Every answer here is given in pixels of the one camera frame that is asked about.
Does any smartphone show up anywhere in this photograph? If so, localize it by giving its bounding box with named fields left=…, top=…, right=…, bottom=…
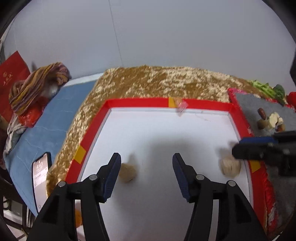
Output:
left=32, top=152, right=52, bottom=213

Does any gold sequin tablecloth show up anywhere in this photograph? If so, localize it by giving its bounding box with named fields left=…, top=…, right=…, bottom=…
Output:
left=46, top=65, right=269, bottom=195

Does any green bok choy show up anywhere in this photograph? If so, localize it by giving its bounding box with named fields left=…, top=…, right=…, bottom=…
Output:
left=249, top=80, right=285, bottom=106

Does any orange kumquat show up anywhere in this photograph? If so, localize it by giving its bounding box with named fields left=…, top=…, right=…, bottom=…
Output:
left=75, top=209, right=82, bottom=228

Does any blue bench cushion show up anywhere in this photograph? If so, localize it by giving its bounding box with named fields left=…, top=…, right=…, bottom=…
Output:
left=4, top=81, right=95, bottom=215

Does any red gift bag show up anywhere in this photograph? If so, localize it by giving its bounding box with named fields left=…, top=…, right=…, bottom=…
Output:
left=0, top=51, right=30, bottom=122

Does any striped knitted scarf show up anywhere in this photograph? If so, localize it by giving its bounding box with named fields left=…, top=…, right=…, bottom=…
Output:
left=9, top=62, right=70, bottom=116

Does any brown longan small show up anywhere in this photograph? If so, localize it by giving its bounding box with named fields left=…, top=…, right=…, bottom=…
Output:
left=257, top=119, right=269, bottom=130

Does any white tray red rim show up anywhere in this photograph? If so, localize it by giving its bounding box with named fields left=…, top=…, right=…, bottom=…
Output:
left=64, top=97, right=278, bottom=241

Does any grey felt mat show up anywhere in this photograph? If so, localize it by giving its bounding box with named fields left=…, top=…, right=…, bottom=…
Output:
left=232, top=93, right=295, bottom=228

